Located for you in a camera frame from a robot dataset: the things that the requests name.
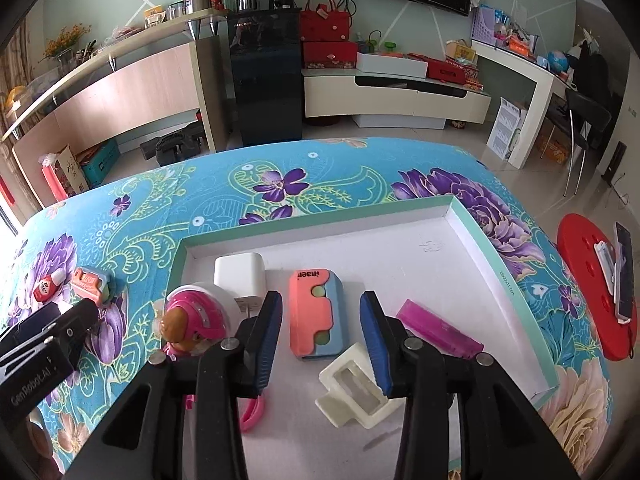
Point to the pink plastic bag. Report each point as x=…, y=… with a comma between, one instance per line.
x=52, y=180

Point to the black chair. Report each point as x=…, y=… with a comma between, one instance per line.
x=590, y=110

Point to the white charger plug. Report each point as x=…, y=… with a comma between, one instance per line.
x=240, y=275

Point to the orange and blue toy knife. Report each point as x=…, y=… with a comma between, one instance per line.
x=310, y=310
x=90, y=282

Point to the white desk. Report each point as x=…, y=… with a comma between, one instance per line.
x=537, y=90

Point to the yellow flowers in vase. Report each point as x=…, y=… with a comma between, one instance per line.
x=65, y=40

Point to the black case under cabinet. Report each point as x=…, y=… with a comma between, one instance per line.
x=172, y=145

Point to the white tray with teal rim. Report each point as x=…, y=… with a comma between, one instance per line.
x=375, y=245

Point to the white printed sheet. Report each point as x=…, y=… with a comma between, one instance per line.
x=505, y=127

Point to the white flat box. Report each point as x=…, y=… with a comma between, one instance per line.
x=390, y=64

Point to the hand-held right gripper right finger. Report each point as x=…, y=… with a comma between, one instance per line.
x=375, y=345

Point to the teal plastic crate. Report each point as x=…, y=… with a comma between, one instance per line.
x=100, y=162

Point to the red flat box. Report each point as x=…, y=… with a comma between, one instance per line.
x=450, y=71

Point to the white television stand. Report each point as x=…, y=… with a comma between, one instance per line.
x=390, y=97

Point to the blue floral blanket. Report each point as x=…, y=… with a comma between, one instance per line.
x=225, y=180

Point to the red handbag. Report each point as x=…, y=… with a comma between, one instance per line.
x=327, y=20

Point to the black water dispenser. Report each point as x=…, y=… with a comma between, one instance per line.
x=265, y=75

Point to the cardboard box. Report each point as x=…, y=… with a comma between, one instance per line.
x=72, y=170

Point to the smartphone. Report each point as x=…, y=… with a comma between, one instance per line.
x=624, y=270

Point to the orange box under desk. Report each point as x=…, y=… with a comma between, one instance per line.
x=552, y=147

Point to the pink translucent lighter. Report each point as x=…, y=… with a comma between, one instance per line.
x=440, y=332

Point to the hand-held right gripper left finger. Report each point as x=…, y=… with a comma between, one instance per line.
x=267, y=340

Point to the red gift box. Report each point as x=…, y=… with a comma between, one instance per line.
x=327, y=55

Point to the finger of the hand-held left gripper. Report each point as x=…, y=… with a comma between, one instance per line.
x=30, y=322
x=75, y=327

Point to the cream plastic clip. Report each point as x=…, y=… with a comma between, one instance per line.
x=334, y=405

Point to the red round stool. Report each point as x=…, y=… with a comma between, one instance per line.
x=580, y=280

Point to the small globe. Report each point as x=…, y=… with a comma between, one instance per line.
x=558, y=61

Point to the dog toy figure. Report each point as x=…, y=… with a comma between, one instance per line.
x=195, y=315

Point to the small red white bottle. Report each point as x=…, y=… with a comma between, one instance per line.
x=47, y=287

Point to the wooden sideboard cabinet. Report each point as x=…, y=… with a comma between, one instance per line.
x=130, y=90

